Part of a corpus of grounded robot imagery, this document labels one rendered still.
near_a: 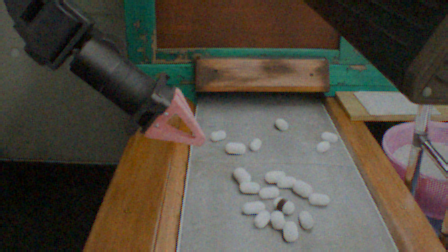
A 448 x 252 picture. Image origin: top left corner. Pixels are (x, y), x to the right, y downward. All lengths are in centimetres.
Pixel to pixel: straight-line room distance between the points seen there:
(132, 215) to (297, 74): 53
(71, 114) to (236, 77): 126
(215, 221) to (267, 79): 44
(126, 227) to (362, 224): 34
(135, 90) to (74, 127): 160
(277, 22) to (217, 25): 14
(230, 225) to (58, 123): 161
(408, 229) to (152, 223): 35
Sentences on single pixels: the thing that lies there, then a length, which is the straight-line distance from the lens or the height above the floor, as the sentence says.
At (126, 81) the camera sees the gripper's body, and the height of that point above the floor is 95.
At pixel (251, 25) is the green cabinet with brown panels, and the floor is 93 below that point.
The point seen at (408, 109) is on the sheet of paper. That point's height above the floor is 78.
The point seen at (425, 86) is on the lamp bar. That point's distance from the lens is 28.
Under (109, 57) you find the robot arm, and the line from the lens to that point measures 59.
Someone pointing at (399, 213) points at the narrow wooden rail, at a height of 76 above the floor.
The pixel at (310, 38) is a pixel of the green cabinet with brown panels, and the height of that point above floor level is 90.
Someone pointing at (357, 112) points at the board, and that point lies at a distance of 99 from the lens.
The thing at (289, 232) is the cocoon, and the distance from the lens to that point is 63.
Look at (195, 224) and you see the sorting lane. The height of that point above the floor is 74.
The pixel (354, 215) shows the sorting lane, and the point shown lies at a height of 74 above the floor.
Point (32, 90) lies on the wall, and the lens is 219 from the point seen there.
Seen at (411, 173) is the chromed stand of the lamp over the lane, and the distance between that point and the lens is 77.
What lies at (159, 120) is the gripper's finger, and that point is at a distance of 60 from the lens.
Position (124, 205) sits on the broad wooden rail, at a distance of 68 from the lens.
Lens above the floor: 113
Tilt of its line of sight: 24 degrees down
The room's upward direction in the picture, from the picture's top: straight up
